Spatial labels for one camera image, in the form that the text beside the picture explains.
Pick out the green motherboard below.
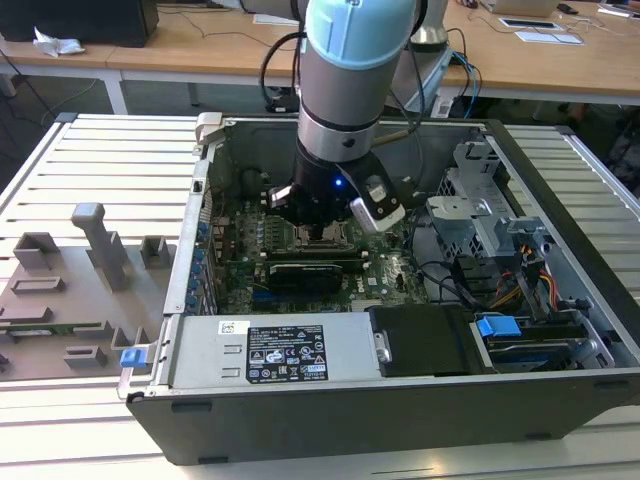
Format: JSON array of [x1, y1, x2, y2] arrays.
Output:
[[207, 197, 431, 316]]

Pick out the metal socket cover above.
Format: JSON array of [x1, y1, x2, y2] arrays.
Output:
[[294, 223, 352, 250]]

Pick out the black RAM slot bank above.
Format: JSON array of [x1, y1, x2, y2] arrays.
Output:
[[264, 247, 371, 265]]

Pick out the blue plastic latch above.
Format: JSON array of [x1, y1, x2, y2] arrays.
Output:
[[121, 348, 154, 370]]

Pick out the yellow red wire bundle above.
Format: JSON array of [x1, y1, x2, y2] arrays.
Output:
[[492, 244, 559, 309]]

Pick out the green RAM stick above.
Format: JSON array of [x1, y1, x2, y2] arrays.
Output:
[[9, 323, 104, 335]]

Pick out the black drive cover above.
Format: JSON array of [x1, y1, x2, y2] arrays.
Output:
[[367, 305, 481, 379]]

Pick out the black PC case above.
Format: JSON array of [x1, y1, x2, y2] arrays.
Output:
[[117, 112, 640, 467]]

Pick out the black graphics card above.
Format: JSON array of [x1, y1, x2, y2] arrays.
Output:
[[268, 259, 346, 296]]

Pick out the silver power supply unit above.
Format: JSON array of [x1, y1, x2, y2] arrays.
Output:
[[169, 314, 381, 389]]

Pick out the white paper sheets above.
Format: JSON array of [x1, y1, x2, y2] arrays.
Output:
[[514, 29, 585, 47]]

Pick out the black office chair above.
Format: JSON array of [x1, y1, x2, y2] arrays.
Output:
[[604, 117, 640, 181]]

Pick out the crumpled white paper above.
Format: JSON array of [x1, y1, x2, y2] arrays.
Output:
[[32, 25, 86, 57]]

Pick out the silver laptop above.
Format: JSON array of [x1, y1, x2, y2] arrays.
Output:
[[479, 0, 559, 15]]

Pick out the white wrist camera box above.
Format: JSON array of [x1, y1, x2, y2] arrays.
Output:
[[335, 159, 406, 234]]

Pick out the white paper sheet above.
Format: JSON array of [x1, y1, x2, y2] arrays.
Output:
[[253, 13, 301, 26]]

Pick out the silver drive cage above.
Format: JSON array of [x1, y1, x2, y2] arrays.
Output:
[[424, 139, 551, 261]]

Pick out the white framed tablet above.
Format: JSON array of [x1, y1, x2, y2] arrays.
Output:
[[498, 16, 565, 31]]

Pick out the grey case latch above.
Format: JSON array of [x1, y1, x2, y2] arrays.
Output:
[[193, 112, 224, 156]]

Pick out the blue cable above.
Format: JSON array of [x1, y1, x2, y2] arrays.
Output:
[[452, 49, 484, 119]]

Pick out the black desktop box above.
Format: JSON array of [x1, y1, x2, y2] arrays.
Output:
[[0, 0, 160, 49]]

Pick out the CPU socket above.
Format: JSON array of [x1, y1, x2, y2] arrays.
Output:
[[293, 223, 352, 250]]

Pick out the pale blue cloth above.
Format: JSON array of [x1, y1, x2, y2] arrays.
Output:
[[399, 47, 454, 114]]

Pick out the blue disk carrier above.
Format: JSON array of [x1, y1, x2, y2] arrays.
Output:
[[474, 313, 591, 374]]

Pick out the grey parts rack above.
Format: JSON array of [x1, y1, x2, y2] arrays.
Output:
[[0, 202, 176, 384]]

